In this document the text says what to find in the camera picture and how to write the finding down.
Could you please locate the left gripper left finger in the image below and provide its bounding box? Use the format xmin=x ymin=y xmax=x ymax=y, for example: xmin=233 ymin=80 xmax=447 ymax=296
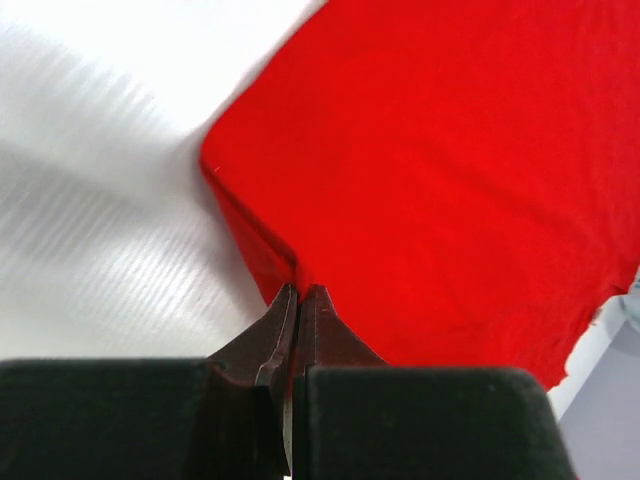
xmin=1 ymin=285 xmax=298 ymax=479

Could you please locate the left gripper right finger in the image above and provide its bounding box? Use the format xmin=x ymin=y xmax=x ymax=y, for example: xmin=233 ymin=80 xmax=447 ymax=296
xmin=292 ymin=286 xmax=575 ymax=479

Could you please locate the red t shirt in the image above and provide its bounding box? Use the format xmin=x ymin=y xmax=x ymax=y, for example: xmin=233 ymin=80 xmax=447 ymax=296
xmin=201 ymin=1 xmax=639 ymax=388

